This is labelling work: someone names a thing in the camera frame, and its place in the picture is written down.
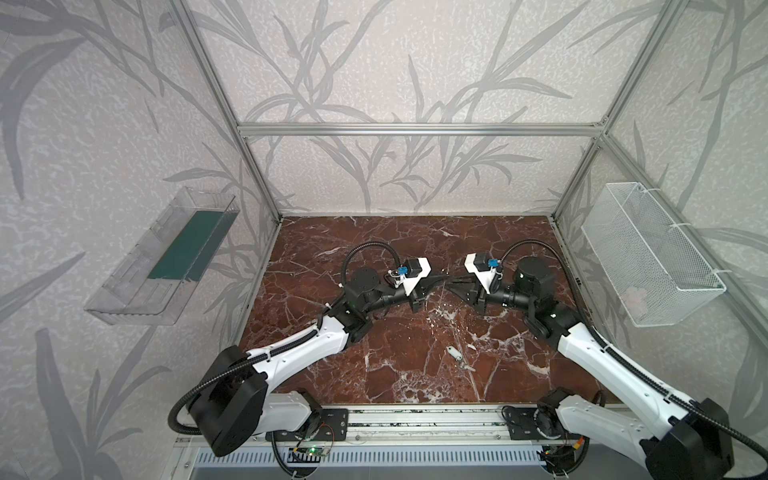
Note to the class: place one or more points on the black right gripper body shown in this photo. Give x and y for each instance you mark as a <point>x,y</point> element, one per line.
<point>480,292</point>

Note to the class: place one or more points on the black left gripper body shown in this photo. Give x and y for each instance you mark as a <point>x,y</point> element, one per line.
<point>414,294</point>

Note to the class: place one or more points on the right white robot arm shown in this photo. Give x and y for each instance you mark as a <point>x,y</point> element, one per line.
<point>667,432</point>

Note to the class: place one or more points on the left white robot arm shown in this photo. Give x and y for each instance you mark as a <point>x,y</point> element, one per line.
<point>238,397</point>

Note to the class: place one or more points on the key with light tag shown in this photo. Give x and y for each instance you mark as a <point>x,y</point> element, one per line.
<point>455,354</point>

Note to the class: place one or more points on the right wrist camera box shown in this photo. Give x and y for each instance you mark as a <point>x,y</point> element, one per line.
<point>486,269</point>

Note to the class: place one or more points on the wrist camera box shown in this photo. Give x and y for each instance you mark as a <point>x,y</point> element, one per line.
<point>486,269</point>
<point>410,273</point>

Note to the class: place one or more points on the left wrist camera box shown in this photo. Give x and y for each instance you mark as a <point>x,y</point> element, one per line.
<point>410,273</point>

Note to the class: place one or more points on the aluminium frame profiles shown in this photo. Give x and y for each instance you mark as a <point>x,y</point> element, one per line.
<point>600,133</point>

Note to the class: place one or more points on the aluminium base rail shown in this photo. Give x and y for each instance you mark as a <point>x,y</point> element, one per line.
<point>437,424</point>

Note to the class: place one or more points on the white wire mesh basket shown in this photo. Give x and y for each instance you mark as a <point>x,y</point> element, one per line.
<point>658,274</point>

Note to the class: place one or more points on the clear plastic wall bin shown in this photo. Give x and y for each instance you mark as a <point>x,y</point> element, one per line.
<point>155,281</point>

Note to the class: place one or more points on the white slotted cable duct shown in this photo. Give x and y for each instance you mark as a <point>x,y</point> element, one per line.
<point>379,456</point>

